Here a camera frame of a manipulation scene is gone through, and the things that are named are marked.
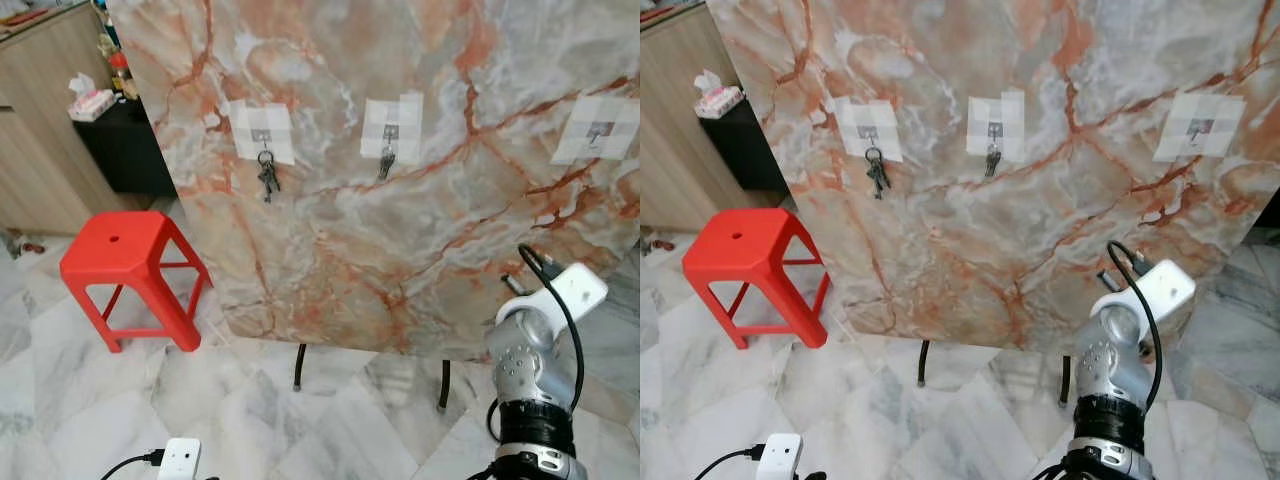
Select light wooden cabinet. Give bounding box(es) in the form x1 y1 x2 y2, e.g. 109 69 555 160
0 0 156 236
640 0 771 233

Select red plastic stool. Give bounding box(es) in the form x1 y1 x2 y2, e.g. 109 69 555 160
58 210 213 354
682 208 833 351

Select low black side cabinet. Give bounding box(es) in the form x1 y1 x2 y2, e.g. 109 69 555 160
72 95 179 198
697 95 791 193

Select pink white tissue box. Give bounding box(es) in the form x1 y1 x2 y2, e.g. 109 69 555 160
67 73 118 123
693 70 746 119

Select marble pattern panel board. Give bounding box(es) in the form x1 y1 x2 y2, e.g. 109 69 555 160
105 0 641 363
705 0 1280 356

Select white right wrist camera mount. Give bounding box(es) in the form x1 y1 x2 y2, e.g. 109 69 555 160
495 262 609 333
1088 258 1197 326

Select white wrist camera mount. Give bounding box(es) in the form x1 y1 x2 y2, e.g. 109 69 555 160
1088 258 1197 326
757 433 804 480
495 262 609 333
160 437 202 480

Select white taped adhesive wall hook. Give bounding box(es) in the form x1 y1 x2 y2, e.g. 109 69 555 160
360 92 426 164
550 95 641 166
835 97 904 163
228 98 296 166
966 90 1026 163
1153 93 1246 163

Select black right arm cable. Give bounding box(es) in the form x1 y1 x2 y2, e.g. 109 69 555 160
1105 240 1164 416
517 243 587 441

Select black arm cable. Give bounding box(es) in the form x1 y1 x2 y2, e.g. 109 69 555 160
517 243 587 441
693 445 766 480
98 450 166 480
1105 240 1164 416

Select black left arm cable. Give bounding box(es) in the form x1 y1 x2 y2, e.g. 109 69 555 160
693 445 766 480
98 450 166 480

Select key bunch with large ring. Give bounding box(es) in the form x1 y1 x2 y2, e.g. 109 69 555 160
256 148 283 204
864 146 893 201

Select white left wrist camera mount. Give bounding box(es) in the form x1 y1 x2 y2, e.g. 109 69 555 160
757 433 804 480
160 437 202 480

